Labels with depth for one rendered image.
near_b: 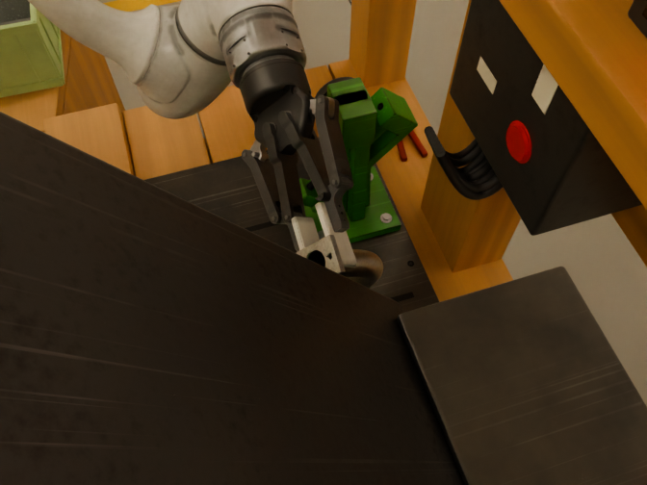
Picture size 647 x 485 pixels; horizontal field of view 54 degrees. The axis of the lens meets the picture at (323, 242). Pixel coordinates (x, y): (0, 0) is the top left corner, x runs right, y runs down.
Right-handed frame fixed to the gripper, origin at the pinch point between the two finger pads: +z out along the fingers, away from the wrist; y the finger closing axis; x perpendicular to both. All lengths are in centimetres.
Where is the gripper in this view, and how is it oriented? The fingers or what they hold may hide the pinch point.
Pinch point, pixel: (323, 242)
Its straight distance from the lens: 65.3
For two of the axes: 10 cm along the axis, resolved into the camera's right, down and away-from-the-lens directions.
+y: 7.2, -3.8, -5.8
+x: 6.3, 0.1, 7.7
